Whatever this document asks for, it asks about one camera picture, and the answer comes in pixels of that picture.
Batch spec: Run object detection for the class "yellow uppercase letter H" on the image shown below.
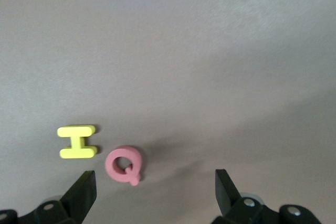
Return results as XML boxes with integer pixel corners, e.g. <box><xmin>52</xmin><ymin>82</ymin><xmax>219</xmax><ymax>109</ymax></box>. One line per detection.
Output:
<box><xmin>57</xmin><ymin>125</ymin><xmax>99</xmax><ymax>159</ymax></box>

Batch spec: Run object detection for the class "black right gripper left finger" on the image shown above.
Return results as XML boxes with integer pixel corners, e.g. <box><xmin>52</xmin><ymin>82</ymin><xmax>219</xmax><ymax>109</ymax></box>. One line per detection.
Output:
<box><xmin>0</xmin><ymin>170</ymin><xmax>97</xmax><ymax>224</ymax></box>

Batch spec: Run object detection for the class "pink uppercase letter Q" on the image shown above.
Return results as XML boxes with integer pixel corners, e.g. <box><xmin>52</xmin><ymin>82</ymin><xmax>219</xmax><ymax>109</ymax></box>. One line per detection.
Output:
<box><xmin>104</xmin><ymin>145</ymin><xmax>144</xmax><ymax>187</ymax></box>

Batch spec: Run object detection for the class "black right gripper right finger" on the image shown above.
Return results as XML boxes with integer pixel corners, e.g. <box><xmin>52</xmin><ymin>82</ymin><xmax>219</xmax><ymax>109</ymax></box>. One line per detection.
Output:
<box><xmin>212</xmin><ymin>168</ymin><xmax>321</xmax><ymax>224</ymax></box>

